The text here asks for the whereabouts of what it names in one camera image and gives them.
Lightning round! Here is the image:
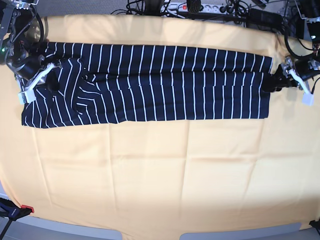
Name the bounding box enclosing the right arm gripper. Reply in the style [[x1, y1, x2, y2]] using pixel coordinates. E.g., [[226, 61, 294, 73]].
[[4, 41, 52, 83]]

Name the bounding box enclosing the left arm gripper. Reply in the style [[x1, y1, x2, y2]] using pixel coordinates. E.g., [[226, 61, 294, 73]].
[[262, 56, 320, 93]]

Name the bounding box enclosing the navy white striped T-shirt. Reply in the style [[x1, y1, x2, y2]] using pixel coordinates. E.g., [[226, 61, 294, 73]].
[[21, 42, 273, 129]]

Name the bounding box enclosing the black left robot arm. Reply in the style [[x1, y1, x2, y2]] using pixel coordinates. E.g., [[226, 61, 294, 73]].
[[262, 0, 320, 95]]

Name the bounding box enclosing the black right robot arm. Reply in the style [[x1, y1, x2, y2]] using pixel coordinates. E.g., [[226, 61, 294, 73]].
[[0, 0, 59, 91]]

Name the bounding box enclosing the black power adapter box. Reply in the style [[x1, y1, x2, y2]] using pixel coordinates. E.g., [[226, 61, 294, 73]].
[[246, 8, 283, 29]]

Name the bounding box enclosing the white power strip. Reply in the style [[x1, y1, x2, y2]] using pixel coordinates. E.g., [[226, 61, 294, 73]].
[[161, 1, 228, 15]]

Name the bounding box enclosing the black clamp right corner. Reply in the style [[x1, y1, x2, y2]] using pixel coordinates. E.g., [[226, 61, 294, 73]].
[[309, 219, 320, 231]]

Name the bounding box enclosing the blue red bar clamp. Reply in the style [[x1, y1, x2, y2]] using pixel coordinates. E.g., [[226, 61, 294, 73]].
[[0, 198, 35, 240]]

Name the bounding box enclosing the yellow table cloth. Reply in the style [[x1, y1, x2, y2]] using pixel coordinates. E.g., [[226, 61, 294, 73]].
[[0, 13, 320, 240]]

